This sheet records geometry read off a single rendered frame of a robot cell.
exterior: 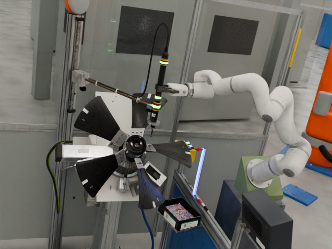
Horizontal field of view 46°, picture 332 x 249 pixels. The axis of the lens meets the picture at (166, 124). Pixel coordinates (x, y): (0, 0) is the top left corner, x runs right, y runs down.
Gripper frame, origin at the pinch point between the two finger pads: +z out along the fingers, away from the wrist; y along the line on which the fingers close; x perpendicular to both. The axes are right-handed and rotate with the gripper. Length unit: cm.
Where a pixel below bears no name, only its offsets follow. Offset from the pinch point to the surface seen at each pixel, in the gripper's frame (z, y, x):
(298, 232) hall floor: -193, 63, -153
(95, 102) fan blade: 31.8, 11.8, -14.9
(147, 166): -1.3, 0.8, -48.5
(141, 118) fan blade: 4.2, 9.9, -22.3
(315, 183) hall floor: -290, 159, -153
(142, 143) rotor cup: 5.8, -4.0, -31.7
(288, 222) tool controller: -37, -83, -30
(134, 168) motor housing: 6, 3, -51
